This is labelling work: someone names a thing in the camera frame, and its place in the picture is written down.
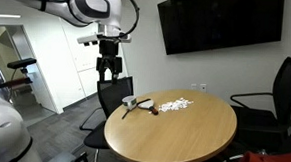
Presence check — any black camera on stand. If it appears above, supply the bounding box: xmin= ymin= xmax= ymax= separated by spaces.
xmin=7 ymin=58 xmax=36 ymax=86

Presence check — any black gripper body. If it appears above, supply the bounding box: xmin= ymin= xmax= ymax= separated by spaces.
xmin=96 ymin=41 xmax=122 ymax=74

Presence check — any black wall television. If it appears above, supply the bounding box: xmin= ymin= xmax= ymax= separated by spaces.
xmin=157 ymin=0 xmax=285 ymax=55

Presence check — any black mesh chair right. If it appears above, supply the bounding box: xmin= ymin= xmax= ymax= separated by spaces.
xmin=230 ymin=56 xmax=291 ymax=152

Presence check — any pile of white scraps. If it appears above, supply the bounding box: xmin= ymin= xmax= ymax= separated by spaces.
xmin=158 ymin=98 xmax=191 ymax=112

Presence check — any white green mug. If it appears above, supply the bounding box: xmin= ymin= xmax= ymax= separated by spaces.
xmin=122 ymin=95 xmax=137 ymax=110

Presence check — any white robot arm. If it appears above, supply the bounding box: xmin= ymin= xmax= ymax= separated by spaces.
xmin=14 ymin=0 xmax=127 ymax=83

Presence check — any round wooden table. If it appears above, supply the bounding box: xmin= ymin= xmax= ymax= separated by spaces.
xmin=104 ymin=89 xmax=237 ymax=162

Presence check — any black mesh chair far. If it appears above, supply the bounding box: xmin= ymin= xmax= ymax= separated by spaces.
xmin=83 ymin=76 xmax=134 ymax=162

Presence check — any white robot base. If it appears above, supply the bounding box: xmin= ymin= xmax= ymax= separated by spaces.
xmin=0 ymin=97 xmax=42 ymax=162

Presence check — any black mesh chair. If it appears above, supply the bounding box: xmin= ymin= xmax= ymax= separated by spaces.
xmin=230 ymin=56 xmax=291 ymax=152
xmin=83 ymin=76 xmax=134 ymax=162

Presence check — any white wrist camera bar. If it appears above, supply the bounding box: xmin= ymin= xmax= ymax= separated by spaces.
xmin=77 ymin=33 xmax=132 ymax=46

